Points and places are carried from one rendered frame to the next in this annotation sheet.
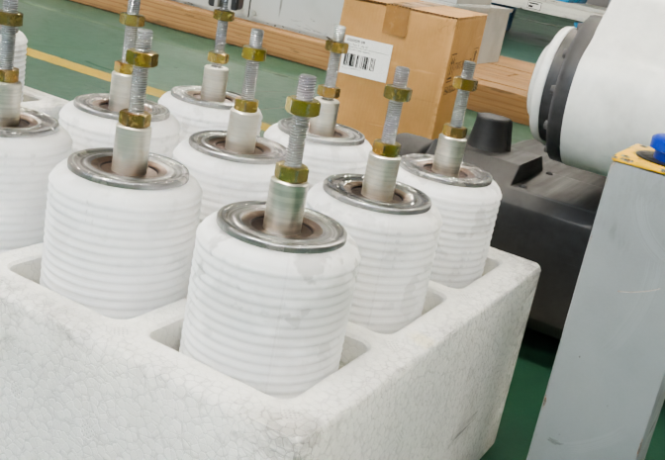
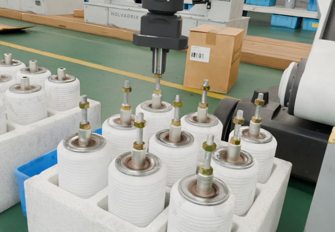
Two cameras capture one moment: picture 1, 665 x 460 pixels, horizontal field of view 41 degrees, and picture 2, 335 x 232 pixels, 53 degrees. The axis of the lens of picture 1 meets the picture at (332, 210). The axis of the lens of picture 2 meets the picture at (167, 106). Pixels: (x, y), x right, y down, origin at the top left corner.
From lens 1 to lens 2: 15 cm
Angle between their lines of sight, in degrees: 4
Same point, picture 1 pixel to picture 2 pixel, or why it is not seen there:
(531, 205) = (280, 127)
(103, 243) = (133, 198)
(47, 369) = not seen: outside the picture
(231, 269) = (188, 214)
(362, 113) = (200, 74)
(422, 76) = (222, 59)
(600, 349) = (327, 212)
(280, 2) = not seen: hidden behind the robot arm
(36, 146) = (100, 153)
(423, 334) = (257, 214)
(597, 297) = (324, 193)
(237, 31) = not seen: hidden behind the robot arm
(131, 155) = (139, 160)
